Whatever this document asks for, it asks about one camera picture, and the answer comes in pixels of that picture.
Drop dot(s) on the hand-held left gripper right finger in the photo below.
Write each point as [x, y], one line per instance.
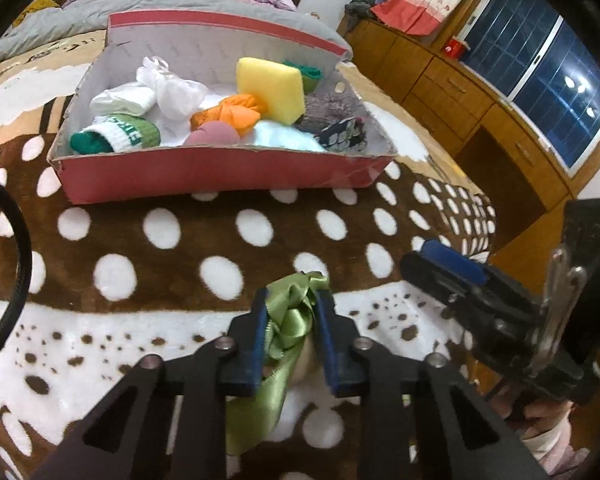
[330, 355]

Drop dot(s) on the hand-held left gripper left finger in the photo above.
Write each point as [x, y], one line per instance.
[257, 340]

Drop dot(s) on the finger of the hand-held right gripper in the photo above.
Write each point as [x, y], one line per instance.
[430, 280]
[455, 260]

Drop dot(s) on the green satin ribbon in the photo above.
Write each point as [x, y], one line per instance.
[290, 320]

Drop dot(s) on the red and white cardboard box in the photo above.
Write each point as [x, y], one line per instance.
[205, 175]

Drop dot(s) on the purple knitted cloth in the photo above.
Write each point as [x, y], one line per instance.
[320, 112]

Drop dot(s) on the orange cloth bundle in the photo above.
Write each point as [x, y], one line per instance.
[235, 112]

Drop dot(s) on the person's right forearm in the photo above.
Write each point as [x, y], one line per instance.
[560, 452]

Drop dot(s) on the pink soft ball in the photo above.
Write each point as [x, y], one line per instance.
[212, 135]

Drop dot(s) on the person's right hand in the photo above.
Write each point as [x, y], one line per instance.
[545, 417]

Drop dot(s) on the wooden cabinet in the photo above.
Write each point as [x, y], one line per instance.
[455, 105]

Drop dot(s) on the dark patterned cloth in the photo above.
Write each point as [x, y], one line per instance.
[342, 132]

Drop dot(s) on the light blue cloth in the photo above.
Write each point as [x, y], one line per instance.
[280, 137]

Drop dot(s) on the window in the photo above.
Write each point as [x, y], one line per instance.
[545, 70]

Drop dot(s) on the red cup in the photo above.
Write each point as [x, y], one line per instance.
[455, 47]

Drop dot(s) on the green and white sock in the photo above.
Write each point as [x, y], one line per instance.
[130, 132]

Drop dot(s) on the yellow sponge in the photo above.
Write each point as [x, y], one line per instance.
[270, 87]

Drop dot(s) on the white plastic bag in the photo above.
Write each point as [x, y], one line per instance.
[175, 92]

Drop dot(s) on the pile of dark clothes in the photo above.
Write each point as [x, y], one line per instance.
[362, 7]

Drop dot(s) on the grey duvet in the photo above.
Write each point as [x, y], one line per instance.
[55, 20]

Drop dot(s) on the yellow cloth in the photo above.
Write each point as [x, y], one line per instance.
[35, 7]

